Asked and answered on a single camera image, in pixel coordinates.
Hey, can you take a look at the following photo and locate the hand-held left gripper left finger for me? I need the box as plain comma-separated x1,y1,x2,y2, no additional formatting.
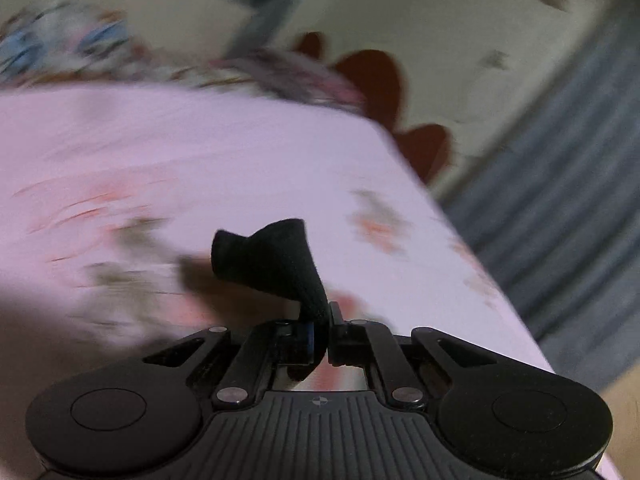
142,318,327,409

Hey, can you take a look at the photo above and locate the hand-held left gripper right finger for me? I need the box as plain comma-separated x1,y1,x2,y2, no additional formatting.
327,302,494,409

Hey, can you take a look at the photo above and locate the black sock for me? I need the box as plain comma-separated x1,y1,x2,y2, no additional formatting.
211,218,331,331

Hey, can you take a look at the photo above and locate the pink floral bed sheet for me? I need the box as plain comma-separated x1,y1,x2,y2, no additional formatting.
0,82,558,480

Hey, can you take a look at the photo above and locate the grey curtain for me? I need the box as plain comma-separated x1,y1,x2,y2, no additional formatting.
225,0,303,58
442,30,640,391

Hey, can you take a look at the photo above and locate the pink pillow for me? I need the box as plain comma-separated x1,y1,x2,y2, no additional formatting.
207,49,368,113

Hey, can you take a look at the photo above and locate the red cream headboard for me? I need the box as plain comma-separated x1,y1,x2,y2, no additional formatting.
292,31,455,186

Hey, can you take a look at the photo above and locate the blue white floral pillow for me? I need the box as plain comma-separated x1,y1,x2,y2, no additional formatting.
0,0,133,83

